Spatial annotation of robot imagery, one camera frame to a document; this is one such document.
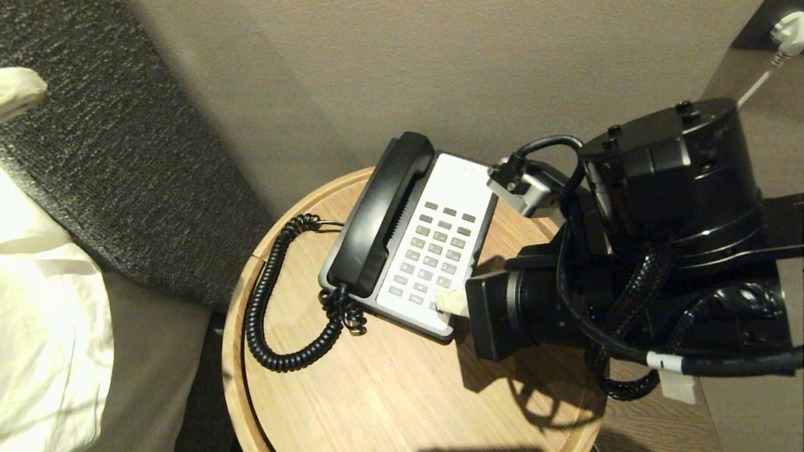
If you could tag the round wooden side table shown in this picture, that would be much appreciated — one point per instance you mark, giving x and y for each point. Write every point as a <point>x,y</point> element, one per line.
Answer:
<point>389,389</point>

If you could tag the white bed linen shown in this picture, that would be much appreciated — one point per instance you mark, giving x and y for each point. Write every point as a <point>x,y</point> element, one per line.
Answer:
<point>44,326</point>

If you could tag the black wall socket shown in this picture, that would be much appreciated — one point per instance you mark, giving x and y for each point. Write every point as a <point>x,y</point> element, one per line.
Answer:
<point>757,28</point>

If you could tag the black phone handset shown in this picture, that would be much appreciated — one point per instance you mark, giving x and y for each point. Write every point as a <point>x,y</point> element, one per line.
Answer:
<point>380,215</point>

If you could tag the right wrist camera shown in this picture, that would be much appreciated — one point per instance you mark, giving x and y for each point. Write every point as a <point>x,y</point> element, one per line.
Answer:
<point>526,188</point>

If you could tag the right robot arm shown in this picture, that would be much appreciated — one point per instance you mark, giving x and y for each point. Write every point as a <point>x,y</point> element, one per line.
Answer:
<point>678,188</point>

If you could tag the grey upholstered headboard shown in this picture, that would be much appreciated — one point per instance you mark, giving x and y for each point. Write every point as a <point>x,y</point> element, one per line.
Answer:
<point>125,157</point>

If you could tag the white bed sheet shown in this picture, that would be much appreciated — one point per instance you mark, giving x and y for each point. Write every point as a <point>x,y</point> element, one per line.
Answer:
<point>17,91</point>

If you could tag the white power plug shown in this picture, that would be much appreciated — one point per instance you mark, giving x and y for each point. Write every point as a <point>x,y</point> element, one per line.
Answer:
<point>787,28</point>

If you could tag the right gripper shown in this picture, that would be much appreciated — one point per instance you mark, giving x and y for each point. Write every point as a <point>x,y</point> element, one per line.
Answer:
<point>502,314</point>

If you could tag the white desk phone base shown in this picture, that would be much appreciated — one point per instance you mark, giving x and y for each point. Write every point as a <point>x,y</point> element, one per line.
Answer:
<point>440,245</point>

